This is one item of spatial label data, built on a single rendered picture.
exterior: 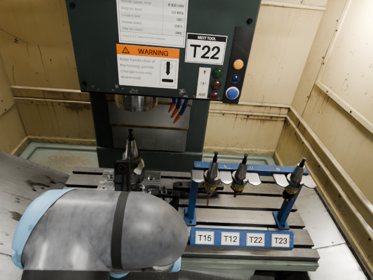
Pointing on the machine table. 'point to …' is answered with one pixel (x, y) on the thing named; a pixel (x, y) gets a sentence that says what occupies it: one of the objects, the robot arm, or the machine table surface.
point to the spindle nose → (135, 103)
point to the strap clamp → (168, 196)
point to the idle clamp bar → (190, 187)
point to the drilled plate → (139, 183)
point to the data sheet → (152, 21)
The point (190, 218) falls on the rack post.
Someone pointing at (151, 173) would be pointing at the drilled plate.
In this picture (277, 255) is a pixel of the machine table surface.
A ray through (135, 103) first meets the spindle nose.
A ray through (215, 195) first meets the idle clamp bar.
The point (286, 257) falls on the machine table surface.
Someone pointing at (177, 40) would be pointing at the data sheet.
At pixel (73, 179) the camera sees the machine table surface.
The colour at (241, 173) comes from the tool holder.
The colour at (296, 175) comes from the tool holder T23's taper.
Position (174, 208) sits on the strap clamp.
